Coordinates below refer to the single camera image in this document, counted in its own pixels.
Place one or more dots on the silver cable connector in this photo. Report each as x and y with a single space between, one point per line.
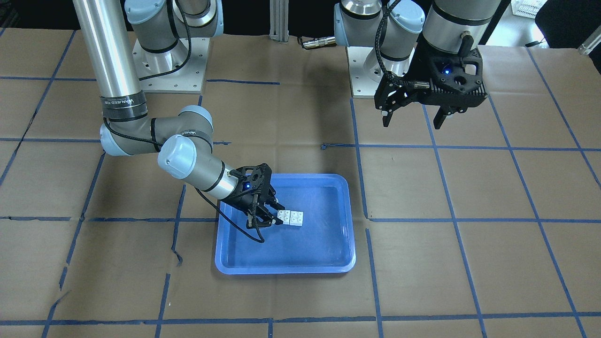
317 43

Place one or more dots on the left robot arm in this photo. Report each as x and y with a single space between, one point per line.
395 28

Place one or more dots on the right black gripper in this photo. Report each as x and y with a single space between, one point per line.
239 200

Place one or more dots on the white block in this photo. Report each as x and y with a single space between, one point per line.
295 218
282 217

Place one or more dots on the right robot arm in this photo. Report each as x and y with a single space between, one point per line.
183 143

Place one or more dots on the blue plastic tray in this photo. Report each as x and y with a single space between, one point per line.
322 241

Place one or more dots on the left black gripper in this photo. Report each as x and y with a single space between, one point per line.
426 64

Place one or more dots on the aluminium frame post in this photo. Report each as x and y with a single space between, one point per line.
278 21

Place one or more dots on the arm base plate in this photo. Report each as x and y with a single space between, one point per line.
364 72
186 79

